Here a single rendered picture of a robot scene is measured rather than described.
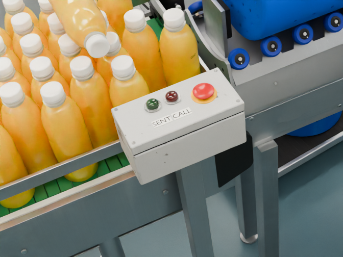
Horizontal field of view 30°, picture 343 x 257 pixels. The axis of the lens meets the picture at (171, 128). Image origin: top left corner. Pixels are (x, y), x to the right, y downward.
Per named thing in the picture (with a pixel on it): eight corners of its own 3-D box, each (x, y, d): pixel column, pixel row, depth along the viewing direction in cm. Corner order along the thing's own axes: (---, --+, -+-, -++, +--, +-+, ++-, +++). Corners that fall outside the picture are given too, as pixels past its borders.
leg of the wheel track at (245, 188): (260, 240, 213) (254, 110, 167) (245, 247, 212) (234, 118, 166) (252, 227, 217) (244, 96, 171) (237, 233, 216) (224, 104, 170)
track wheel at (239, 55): (246, 44, 130) (243, 45, 132) (226, 52, 129) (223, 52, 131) (253, 65, 131) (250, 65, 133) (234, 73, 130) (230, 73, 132)
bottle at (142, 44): (131, 109, 134) (112, 34, 120) (137, 84, 139) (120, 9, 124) (166, 109, 133) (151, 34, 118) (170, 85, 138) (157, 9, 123)
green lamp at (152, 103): (161, 107, 105) (160, 102, 104) (149, 112, 105) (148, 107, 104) (156, 99, 107) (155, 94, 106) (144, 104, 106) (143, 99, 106)
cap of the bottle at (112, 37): (103, 55, 116) (101, 48, 115) (96, 43, 119) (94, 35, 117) (123, 47, 117) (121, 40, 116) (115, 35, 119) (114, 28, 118)
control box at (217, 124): (247, 142, 111) (244, 100, 104) (141, 186, 108) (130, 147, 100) (222, 106, 118) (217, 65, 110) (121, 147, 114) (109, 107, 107)
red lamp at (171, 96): (180, 100, 106) (179, 95, 105) (168, 105, 106) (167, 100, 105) (175, 92, 107) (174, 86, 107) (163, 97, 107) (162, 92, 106)
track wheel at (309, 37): (305, 18, 133) (301, 19, 135) (290, 33, 132) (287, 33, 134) (319, 34, 134) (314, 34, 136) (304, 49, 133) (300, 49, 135)
